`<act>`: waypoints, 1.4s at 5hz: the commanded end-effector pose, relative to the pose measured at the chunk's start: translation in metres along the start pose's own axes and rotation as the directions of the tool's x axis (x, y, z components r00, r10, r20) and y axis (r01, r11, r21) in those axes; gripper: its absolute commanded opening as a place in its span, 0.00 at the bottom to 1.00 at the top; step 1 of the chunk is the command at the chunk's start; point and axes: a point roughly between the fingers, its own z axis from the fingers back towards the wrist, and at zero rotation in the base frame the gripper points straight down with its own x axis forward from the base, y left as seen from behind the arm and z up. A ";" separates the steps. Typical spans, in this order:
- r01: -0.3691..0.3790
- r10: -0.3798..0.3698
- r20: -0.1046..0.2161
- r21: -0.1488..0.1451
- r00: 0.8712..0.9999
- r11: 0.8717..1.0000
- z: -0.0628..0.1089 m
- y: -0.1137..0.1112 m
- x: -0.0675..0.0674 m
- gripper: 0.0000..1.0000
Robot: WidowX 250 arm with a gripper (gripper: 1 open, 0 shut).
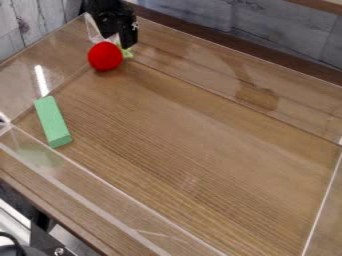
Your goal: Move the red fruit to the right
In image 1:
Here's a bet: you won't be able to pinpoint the clear acrylic tray wall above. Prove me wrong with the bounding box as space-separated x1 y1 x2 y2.
0 19 342 256

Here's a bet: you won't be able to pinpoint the red strawberry toy fruit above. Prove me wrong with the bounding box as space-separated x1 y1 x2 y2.
87 41 134 72

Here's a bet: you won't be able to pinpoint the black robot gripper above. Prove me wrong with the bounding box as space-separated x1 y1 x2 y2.
85 0 140 49

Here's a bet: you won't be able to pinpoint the green rectangular block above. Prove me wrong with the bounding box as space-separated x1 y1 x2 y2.
34 96 73 148

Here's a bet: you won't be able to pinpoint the black cable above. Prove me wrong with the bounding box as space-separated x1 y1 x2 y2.
0 231 25 256

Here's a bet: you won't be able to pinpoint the black metal bracket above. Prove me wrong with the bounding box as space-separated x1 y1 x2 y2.
30 223 82 256

